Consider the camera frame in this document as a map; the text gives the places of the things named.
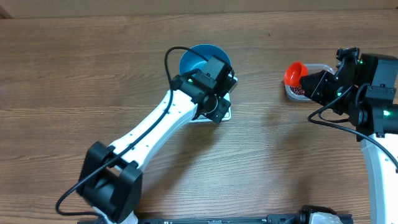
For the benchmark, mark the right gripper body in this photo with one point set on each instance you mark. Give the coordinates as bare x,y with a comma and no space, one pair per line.
332,96

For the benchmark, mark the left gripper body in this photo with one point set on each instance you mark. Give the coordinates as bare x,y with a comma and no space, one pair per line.
217,110

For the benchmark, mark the red measuring scoop blue handle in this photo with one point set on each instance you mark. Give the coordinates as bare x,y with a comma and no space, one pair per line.
294,73

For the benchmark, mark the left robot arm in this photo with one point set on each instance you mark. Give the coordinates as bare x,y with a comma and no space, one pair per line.
114,173

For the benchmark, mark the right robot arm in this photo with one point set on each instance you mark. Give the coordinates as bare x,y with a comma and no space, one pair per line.
359,98

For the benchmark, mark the blue bowl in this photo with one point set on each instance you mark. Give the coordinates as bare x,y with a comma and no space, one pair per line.
190,61

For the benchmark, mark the clear plastic container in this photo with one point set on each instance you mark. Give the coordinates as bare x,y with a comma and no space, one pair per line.
312,68

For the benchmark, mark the red beans in container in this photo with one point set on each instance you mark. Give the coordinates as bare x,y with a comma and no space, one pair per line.
297,90

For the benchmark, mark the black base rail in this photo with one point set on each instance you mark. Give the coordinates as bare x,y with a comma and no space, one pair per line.
270,219

